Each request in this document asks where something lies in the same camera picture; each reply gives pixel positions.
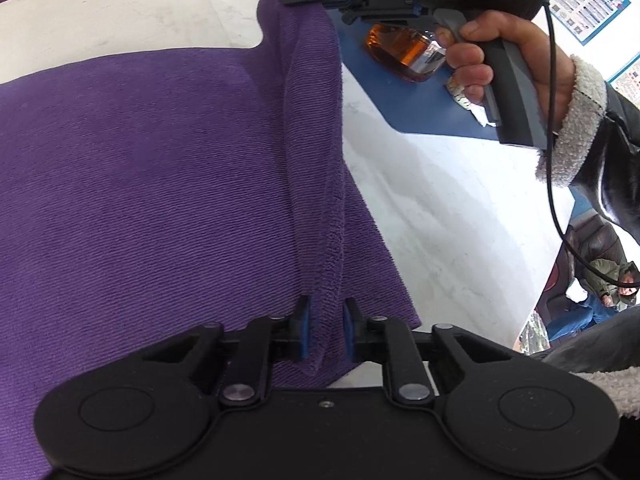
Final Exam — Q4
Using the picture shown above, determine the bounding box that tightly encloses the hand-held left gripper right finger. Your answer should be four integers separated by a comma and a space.
343, 297, 513, 407

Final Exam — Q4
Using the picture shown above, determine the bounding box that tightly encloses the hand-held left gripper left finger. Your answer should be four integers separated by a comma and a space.
142, 296, 309, 407

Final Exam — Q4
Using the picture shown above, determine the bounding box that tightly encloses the purple towel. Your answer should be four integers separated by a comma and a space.
0, 0, 423, 480

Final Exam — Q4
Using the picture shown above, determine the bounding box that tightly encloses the person's left forearm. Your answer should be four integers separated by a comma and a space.
542, 305, 640, 418

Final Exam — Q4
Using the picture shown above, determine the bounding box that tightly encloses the person's right forearm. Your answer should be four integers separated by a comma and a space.
535, 55, 640, 246

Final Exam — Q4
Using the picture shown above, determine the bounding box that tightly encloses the person's right hand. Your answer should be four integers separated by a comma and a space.
434, 10, 574, 128

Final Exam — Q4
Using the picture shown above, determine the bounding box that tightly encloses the glass teapot with amber tea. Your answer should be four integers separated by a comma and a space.
364, 22, 447, 84

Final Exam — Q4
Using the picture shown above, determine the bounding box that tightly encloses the blue table mat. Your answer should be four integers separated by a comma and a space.
330, 7, 501, 139

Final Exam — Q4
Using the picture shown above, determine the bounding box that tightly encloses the patterned teacup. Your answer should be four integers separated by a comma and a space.
446, 74, 495, 127

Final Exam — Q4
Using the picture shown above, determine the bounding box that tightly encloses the brown leather armchair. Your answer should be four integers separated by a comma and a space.
565, 212, 631, 301

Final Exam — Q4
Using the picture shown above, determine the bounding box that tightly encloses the blue wall poster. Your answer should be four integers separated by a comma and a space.
607, 52, 640, 111
548, 0, 629, 47

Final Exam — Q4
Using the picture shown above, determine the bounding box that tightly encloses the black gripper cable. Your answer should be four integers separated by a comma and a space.
530, 0, 640, 288

